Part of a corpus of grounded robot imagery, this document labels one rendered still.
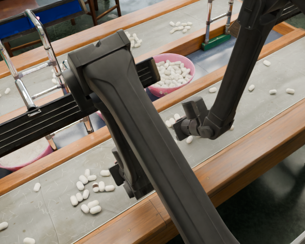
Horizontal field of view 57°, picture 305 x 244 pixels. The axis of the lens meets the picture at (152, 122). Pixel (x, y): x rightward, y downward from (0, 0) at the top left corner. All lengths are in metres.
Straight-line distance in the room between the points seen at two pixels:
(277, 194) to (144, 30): 1.27
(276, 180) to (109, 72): 1.72
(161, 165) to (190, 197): 0.05
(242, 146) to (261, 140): 0.08
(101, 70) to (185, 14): 1.56
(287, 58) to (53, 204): 1.26
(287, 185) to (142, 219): 1.24
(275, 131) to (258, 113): 0.12
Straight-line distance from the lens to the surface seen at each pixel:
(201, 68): 1.56
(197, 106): 0.87
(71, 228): 1.01
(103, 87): 0.35
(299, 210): 1.93
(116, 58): 0.36
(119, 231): 0.94
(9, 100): 1.50
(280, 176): 2.01
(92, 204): 1.00
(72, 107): 0.82
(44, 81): 1.53
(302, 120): 1.26
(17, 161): 1.24
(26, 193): 1.13
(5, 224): 1.08
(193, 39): 1.62
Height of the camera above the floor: 1.63
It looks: 49 degrees down
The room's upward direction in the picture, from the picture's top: 5 degrees counter-clockwise
